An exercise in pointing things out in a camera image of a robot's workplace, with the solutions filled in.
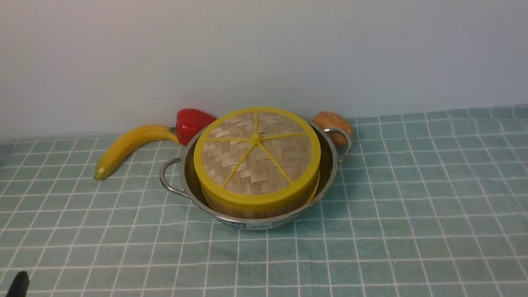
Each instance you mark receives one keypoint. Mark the red bell pepper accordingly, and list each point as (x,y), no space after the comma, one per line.
(189,122)

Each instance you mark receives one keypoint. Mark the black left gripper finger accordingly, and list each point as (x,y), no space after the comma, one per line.
(19,285)

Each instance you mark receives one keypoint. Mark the brown potato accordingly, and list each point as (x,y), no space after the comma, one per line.
(327,120)

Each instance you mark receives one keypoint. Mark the yellow bamboo steamer basket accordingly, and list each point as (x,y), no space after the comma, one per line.
(262,202)

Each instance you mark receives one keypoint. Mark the stainless steel pot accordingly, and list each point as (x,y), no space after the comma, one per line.
(191,185)

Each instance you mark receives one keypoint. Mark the yellow woven bamboo lid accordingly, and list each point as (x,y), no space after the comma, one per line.
(259,144)

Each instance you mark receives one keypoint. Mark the green checkered tablecloth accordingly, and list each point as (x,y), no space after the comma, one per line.
(426,205)

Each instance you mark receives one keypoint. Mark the yellow banana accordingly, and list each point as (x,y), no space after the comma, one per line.
(128,143)

